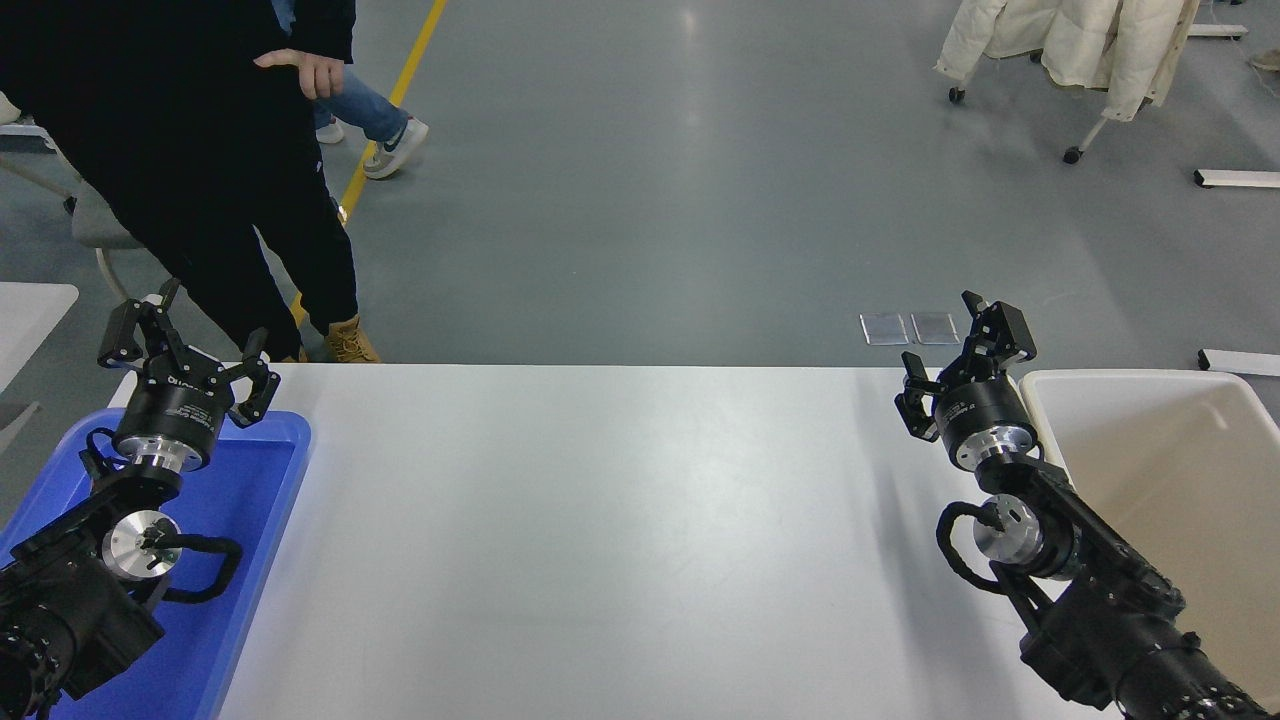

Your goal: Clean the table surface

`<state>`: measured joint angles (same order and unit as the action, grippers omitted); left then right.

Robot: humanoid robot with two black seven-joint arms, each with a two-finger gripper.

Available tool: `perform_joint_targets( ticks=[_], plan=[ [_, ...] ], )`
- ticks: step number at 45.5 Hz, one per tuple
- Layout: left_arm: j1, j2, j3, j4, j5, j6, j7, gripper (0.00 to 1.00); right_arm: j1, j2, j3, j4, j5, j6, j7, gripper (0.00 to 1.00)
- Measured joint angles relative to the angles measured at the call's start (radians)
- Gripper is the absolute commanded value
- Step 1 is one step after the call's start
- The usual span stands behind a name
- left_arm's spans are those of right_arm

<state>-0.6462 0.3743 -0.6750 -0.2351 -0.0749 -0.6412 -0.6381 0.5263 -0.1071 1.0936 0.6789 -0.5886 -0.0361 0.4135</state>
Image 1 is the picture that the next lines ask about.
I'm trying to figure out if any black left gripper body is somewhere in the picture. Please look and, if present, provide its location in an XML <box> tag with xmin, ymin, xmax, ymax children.
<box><xmin>112</xmin><ymin>348</ymin><xmax>238</xmax><ymax>459</ymax></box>

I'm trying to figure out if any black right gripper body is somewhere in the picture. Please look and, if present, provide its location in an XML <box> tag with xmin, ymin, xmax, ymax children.
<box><xmin>932</xmin><ymin>371</ymin><xmax>1039</xmax><ymax>470</ymax></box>

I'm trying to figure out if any person's hand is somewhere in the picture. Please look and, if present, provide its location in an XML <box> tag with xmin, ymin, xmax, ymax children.
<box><xmin>253</xmin><ymin>49</ymin><xmax>347</xmax><ymax>102</ymax></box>

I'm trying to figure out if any blue plastic tray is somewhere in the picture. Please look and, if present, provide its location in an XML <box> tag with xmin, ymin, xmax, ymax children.
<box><xmin>0</xmin><ymin>410</ymin><xmax>313</xmax><ymax>720</ymax></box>

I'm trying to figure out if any small white side table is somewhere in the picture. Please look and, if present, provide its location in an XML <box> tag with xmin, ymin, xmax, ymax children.
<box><xmin>0</xmin><ymin>283</ymin><xmax>79</xmax><ymax>393</ymax></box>

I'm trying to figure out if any large pale plastic bin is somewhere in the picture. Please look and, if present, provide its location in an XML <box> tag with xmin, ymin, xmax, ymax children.
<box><xmin>1018</xmin><ymin>369</ymin><xmax>1280</xmax><ymax>720</ymax></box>

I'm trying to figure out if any cream padded coat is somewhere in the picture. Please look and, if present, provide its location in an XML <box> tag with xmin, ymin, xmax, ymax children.
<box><xmin>933</xmin><ymin>0</ymin><xmax>1199</xmax><ymax>123</ymax></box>

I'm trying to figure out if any grey chair with white frame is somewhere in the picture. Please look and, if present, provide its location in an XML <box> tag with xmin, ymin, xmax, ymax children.
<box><xmin>0</xmin><ymin>92</ymin><xmax>151</xmax><ymax>301</ymax></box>

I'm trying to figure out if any white wheeled frame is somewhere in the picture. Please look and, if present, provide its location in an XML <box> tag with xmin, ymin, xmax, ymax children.
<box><xmin>947</xmin><ymin>60</ymin><xmax>1113</xmax><ymax>165</ymax></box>

